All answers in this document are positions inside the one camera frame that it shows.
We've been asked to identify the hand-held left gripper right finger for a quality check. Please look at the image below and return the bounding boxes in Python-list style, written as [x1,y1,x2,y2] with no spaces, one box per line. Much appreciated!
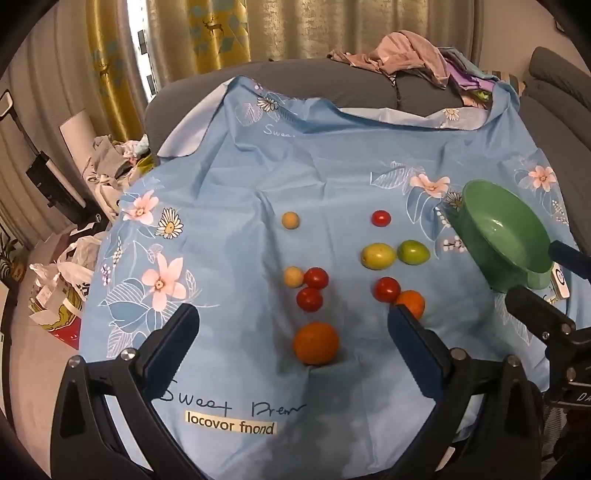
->
[387,305,548,480]

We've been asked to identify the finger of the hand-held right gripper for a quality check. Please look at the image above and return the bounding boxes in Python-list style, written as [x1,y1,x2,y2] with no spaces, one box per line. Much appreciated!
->
[549,240,591,301]
[505,285,578,344]

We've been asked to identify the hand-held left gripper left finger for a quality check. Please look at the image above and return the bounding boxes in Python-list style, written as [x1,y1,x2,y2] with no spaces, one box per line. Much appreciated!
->
[48,302,204,480]

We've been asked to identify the small orange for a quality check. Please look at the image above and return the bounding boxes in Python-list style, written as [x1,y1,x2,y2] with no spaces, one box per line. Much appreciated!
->
[394,290,426,320]

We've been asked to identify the green plastic bowl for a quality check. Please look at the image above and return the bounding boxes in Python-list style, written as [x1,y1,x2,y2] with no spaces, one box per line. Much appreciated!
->
[450,180,555,294]

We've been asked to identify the large orange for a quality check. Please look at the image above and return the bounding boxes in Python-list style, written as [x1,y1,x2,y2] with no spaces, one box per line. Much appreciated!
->
[294,322,340,366]

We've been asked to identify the green round fruit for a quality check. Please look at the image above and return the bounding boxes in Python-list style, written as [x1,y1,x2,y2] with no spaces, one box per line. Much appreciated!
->
[397,240,431,266]

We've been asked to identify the yellow-green round fruit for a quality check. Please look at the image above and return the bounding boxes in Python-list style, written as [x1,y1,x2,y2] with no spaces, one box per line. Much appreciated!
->
[361,243,398,271]

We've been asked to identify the red and yellow bag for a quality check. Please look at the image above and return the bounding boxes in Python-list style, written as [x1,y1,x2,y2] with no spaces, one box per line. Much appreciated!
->
[30,305,84,352]

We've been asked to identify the white plastic bags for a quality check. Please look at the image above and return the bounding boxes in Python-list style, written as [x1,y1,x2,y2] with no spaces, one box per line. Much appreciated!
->
[30,231,109,324]

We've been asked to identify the blue floral blanket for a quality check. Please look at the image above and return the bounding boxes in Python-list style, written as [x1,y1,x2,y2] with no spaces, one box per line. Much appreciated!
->
[81,74,583,480]

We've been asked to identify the pile of grey white clothes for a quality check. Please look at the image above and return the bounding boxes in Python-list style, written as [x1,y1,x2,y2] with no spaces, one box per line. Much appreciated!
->
[83,134,155,195]

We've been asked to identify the pile of colourful clothes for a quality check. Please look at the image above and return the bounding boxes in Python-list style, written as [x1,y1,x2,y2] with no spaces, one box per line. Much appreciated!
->
[438,46,527,109]

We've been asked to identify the white paper roll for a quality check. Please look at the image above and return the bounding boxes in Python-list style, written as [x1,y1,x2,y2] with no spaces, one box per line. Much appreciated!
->
[60,108,100,185]

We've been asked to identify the pink garment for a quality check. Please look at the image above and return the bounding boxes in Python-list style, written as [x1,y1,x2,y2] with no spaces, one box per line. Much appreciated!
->
[328,30,451,88]

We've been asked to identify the yellow patterned curtain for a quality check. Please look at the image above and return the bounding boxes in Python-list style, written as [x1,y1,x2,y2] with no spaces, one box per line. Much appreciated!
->
[88,0,252,144]

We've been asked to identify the grey sofa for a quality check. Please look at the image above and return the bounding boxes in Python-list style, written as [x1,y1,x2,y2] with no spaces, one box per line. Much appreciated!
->
[145,46,591,245]

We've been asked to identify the window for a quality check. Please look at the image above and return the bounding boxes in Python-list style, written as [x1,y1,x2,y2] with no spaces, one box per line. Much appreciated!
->
[127,0,160,100]

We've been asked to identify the beige curtain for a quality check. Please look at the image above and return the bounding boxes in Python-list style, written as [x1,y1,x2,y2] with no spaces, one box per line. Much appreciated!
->
[154,0,483,88]

